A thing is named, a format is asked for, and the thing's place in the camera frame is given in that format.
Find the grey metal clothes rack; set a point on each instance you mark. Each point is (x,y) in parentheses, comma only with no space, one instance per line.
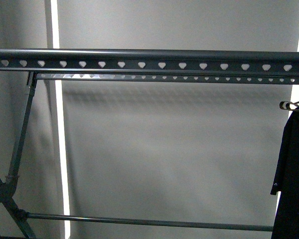
(185,66)

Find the metal hanger on rack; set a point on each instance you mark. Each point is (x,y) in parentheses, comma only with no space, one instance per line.
(289,106)

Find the black printed t-shirt on rack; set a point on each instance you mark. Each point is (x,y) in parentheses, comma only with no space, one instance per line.
(286,181)

